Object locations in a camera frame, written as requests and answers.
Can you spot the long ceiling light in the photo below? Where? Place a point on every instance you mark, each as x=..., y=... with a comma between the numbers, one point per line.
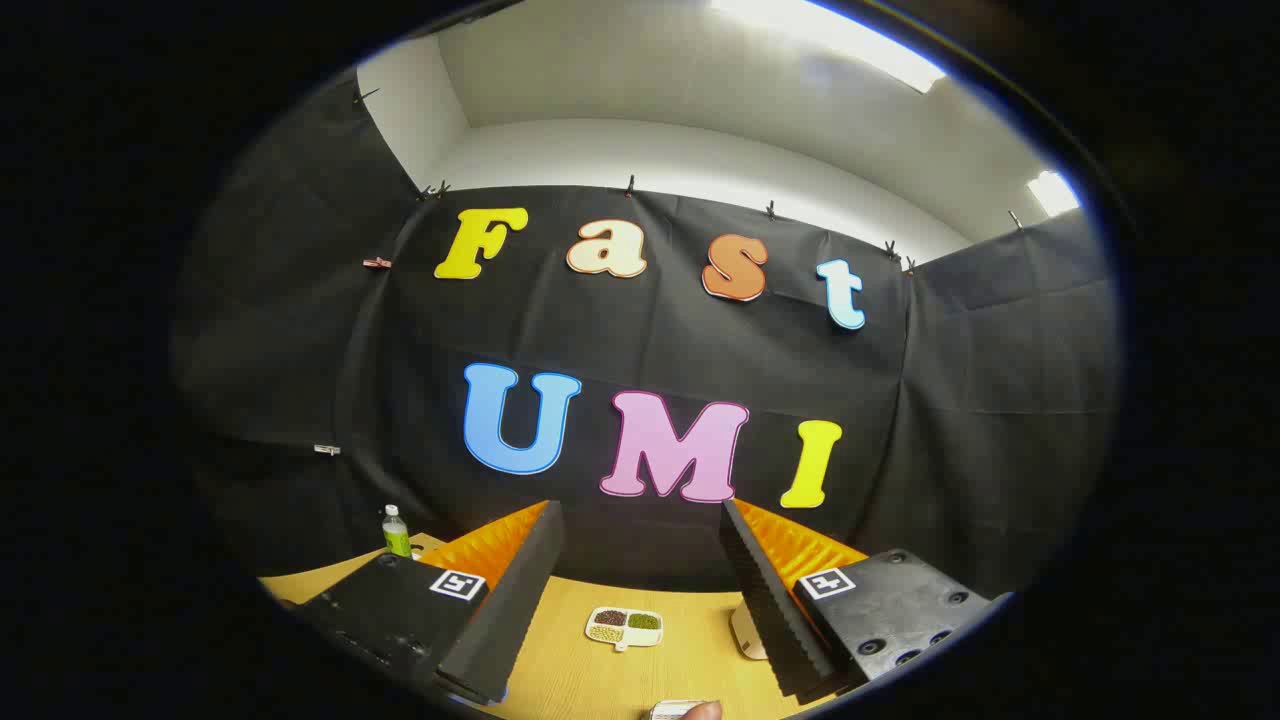
x=830, y=35

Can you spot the green drink bottle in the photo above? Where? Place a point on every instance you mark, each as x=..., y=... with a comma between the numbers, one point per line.
x=397, y=535

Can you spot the small ceiling light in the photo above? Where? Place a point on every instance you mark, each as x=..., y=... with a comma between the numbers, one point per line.
x=1053, y=192

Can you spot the black backdrop cloth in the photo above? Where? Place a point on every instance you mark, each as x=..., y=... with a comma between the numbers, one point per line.
x=650, y=330

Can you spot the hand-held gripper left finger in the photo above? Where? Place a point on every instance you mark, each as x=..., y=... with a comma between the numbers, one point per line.
x=515, y=600

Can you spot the perforated metal tray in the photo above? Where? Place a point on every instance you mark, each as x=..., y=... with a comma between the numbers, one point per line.
x=672, y=709

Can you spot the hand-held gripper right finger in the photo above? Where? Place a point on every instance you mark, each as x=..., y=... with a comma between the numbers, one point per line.
x=765, y=600

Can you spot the white divided plate with beans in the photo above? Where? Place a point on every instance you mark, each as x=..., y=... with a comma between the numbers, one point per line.
x=624, y=627

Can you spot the white toaster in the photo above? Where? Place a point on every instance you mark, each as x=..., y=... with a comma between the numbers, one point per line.
x=746, y=632

